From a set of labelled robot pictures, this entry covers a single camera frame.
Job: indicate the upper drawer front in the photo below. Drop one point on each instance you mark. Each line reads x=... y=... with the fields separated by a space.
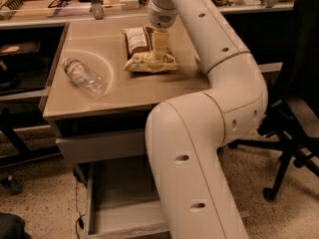
x=102 y=146

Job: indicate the metal coil stand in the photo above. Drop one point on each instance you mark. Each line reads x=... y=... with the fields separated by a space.
x=9 y=8

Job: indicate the brown chip bag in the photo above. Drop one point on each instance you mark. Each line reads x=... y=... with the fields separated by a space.
x=139 y=44

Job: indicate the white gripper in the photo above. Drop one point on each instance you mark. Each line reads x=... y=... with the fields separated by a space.
x=161 y=16

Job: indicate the black office chair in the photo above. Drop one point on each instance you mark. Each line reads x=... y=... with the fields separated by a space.
x=292 y=113

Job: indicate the open middle drawer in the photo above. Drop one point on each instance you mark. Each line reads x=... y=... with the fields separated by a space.
x=131 y=198

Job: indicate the black desk leg frame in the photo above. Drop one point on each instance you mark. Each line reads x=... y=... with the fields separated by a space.
x=8 y=123

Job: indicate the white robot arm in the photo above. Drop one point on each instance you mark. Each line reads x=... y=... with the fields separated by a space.
x=183 y=134

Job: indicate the grey drawer cabinet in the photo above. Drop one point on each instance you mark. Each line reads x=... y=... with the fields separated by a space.
x=101 y=45

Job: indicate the clear plastic water bottle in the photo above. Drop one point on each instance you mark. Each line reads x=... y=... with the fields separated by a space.
x=85 y=78

